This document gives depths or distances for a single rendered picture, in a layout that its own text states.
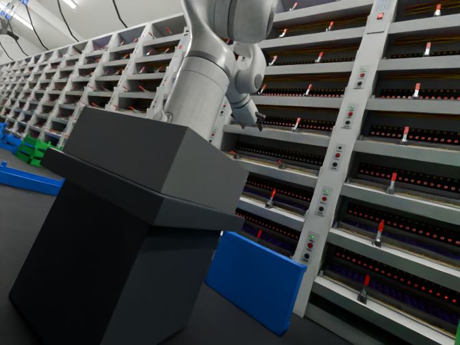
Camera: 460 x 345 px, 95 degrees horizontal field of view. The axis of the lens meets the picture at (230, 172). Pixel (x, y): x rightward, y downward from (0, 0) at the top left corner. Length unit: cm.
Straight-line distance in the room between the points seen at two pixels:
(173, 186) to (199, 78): 26
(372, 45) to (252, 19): 82
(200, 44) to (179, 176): 32
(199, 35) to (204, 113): 17
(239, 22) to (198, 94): 21
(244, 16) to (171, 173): 42
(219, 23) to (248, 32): 7
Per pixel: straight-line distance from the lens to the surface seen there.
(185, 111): 47
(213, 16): 62
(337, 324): 102
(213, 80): 50
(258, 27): 60
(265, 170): 107
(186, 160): 32
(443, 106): 114
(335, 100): 115
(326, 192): 97
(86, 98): 310
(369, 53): 129
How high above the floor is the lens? 30
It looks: 8 degrees up
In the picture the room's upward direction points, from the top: 21 degrees clockwise
